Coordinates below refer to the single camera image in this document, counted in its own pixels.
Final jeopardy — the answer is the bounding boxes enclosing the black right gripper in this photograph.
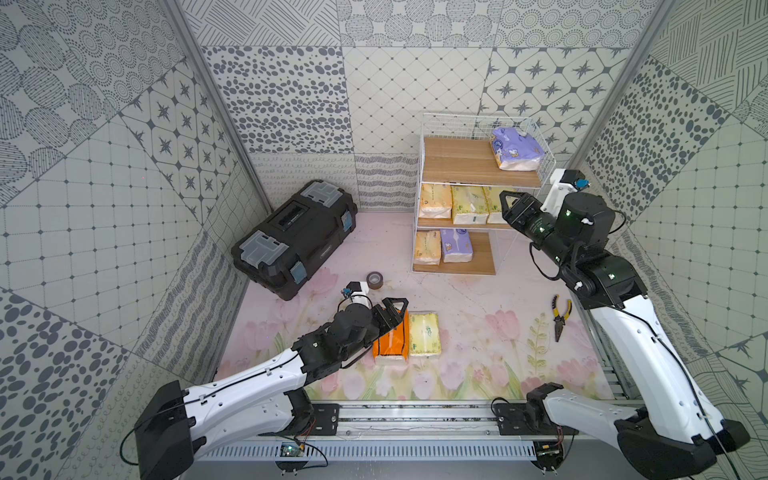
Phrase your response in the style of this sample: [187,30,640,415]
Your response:
[502,188,578,270]

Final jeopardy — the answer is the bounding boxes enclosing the orange tissue pack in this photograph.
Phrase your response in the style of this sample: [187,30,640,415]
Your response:
[372,312,409,365]

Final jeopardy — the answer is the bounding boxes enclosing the yellow-green tissue pack top shelf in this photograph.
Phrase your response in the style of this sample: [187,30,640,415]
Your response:
[408,312,442,357]

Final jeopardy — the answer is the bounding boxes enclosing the purple dog tissue pack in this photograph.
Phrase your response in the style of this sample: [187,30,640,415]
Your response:
[491,127,546,172]

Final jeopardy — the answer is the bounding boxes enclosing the green tissue pack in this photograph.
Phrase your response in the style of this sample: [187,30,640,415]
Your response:
[483,186,517,225]
[451,186,489,225]

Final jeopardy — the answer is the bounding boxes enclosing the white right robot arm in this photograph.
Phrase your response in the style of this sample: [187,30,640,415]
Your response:
[500,191,750,479]

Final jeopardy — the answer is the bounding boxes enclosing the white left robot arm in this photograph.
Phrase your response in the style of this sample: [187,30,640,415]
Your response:
[130,295,408,479]

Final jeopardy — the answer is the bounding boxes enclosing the purple tissue pack bottom shelf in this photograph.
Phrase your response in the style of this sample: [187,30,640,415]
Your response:
[440,229,474,263]

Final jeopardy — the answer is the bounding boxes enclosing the yellow tissue pack bottom shelf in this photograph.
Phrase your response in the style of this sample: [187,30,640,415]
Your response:
[413,230,442,265]

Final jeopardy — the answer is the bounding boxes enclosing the brown tape roll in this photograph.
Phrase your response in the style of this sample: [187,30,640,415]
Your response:
[366,271,384,290]

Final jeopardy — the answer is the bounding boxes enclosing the yellow black pliers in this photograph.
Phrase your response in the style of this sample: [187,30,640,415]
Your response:
[551,294,573,342]

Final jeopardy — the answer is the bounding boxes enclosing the pink floral table mat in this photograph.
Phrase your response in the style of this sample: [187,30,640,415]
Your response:
[216,213,613,401]

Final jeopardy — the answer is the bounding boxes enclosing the black plastic toolbox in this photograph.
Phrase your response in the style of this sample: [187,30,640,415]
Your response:
[231,180,358,301]

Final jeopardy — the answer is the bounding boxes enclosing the small green circuit board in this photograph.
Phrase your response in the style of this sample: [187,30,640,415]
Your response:
[279,442,305,458]

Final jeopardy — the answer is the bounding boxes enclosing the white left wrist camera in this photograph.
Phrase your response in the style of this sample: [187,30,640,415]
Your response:
[341,281,373,308]

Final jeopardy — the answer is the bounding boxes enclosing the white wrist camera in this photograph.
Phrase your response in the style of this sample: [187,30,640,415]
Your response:
[341,281,373,308]
[541,168,589,217]

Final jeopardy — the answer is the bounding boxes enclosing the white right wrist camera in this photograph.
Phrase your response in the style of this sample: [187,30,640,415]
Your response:
[541,168,589,217]

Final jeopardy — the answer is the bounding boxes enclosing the white wire wooden shelf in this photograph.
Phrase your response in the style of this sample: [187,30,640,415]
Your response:
[412,112,556,276]

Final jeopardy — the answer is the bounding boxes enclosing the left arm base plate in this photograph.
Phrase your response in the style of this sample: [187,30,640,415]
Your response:
[296,403,340,437]

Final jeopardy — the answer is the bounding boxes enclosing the aluminium mounting rail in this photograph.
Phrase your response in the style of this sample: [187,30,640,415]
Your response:
[170,365,655,463]

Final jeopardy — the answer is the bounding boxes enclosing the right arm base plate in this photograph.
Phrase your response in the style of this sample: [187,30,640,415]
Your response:
[491,402,557,436]

